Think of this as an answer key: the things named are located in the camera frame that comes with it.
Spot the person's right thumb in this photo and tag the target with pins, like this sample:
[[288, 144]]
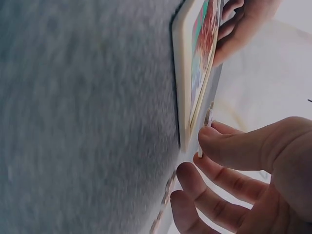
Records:
[[234, 146]]

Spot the person's left hand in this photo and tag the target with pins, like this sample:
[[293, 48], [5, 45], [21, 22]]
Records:
[[256, 19]]

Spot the small puzzle piece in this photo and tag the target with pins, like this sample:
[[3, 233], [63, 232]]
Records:
[[208, 118]]

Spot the wooden framed picture puzzle board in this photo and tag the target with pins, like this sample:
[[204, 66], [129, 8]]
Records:
[[181, 73]]

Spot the person's right hand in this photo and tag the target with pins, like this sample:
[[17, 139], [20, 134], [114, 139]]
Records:
[[287, 180]]

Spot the row of loose jigsaw pieces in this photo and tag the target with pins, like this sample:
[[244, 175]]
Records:
[[164, 200]]

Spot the person's left fingers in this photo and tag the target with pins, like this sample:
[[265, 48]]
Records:
[[230, 46]]

